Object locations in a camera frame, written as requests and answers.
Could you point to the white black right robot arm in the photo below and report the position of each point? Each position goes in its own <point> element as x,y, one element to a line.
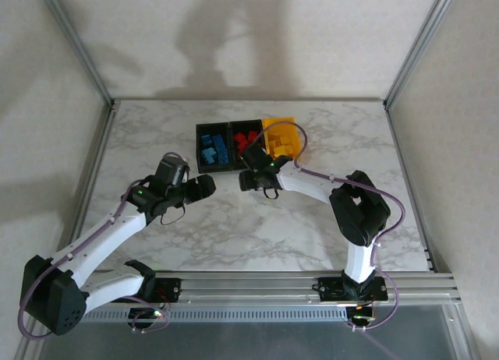
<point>360,258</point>

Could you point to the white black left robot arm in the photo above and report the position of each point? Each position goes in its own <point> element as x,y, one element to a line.
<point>105,235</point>

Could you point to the black plastic container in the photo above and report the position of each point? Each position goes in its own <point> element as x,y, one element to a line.
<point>202,167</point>
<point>234,165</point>

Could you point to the yellow plastic container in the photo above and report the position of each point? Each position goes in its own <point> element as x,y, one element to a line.
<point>298,142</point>

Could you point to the small controller board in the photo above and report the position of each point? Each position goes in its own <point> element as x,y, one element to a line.
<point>360,317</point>
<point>154,314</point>

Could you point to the clear acrylic panel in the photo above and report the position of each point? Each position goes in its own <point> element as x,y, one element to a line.
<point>253,340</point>

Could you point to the aluminium table side rail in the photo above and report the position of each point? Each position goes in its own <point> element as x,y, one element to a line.
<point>408,181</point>
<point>94,161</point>

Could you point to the aluminium extrusion rail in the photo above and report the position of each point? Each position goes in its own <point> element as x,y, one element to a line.
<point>249,288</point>

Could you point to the aluminium frame post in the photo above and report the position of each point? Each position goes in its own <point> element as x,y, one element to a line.
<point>418,44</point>
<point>79,48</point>

